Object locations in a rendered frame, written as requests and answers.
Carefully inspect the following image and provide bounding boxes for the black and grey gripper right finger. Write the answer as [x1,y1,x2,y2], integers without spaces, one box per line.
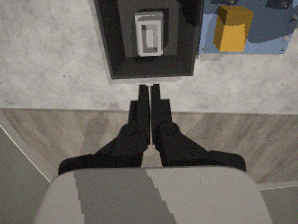
[151,84,246,172]

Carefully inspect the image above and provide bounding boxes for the yellow-orange rectangular block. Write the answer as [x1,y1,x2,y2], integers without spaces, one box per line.
[213,5,254,52]

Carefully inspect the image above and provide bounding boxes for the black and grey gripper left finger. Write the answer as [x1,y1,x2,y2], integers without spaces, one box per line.
[58,84,150,175]

